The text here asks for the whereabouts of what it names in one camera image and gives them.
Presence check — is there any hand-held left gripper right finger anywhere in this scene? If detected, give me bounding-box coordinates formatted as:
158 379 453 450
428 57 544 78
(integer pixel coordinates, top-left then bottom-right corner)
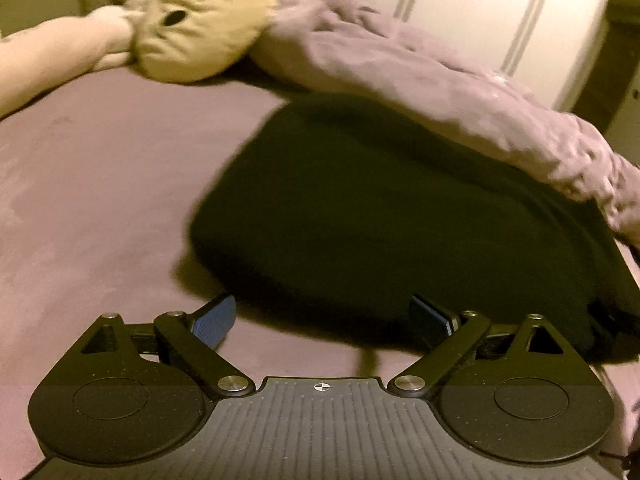
387 294 577 401

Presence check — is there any cream cat face pillow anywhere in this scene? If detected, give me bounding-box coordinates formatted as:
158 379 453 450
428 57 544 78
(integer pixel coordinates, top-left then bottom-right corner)
131 0 282 84

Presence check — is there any purple duvet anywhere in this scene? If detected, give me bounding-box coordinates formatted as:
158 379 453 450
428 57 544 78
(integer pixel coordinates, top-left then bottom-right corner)
107 0 640 253

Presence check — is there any white wardrobe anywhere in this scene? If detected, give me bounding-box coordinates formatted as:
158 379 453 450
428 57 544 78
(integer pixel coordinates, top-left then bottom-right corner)
280 0 621 127

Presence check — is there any purple bed sheet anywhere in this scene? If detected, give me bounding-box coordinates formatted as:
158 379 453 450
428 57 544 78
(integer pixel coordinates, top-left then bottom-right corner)
0 60 640 463

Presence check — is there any black t-shirt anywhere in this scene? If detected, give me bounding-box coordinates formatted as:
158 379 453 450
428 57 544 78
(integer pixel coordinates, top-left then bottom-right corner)
186 92 640 367

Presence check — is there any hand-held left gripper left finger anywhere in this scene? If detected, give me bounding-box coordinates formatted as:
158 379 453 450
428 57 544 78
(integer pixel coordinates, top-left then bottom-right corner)
75 294 256 401

